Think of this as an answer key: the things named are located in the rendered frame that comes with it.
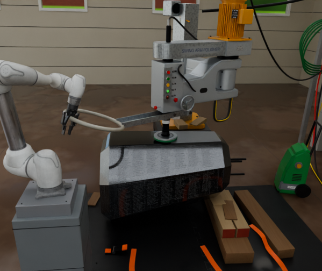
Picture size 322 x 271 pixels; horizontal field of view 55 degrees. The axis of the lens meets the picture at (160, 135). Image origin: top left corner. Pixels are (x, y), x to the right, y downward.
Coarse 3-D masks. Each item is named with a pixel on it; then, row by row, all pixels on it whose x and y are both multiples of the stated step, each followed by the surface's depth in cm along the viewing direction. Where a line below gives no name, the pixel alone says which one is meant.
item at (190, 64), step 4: (180, 60) 329; (184, 60) 328; (188, 60) 325; (192, 60) 320; (196, 60) 316; (200, 60) 313; (184, 64) 330; (188, 64) 326; (192, 64) 321; (196, 64) 316; (184, 68) 332; (188, 68) 326; (192, 68) 322; (184, 72) 333; (188, 72) 329
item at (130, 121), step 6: (138, 114) 270; (144, 114) 272; (150, 114) 276; (156, 114) 279; (162, 114) 270; (168, 114) 272; (174, 114) 274; (180, 114) 279; (186, 114) 282; (120, 120) 263; (126, 120) 266; (132, 120) 256; (138, 120) 259; (144, 120) 262; (150, 120) 265; (156, 120) 268; (126, 126) 255
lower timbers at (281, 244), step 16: (240, 192) 347; (208, 208) 326; (256, 208) 320; (256, 224) 300; (272, 224) 296; (224, 240) 271; (240, 240) 272; (272, 240) 275; (288, 240) 276; (224, 256) 263; (240, 256) 260; (288, 256) 269
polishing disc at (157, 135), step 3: (156, 132) 291; (159, 132) 291; (171, 132) 292; (156, 135) 284; (159, 135) 284; (171, 135) 284; (174, 135) 285; (156, 138) 279; (159, 138) 278; (162, 138) 278; (165, 138) 278; (168, 138) 278; (171, 138) 279; (174, 138) 279
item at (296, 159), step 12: (300, 144) 362; (288, 156) 358; (300, 156) 345; (288, 168) 354; (300, 168) 351; (276, 180) 377; (288, 180) 358; (300, 180) 356; (288, 192) 364; (300, 192) 357
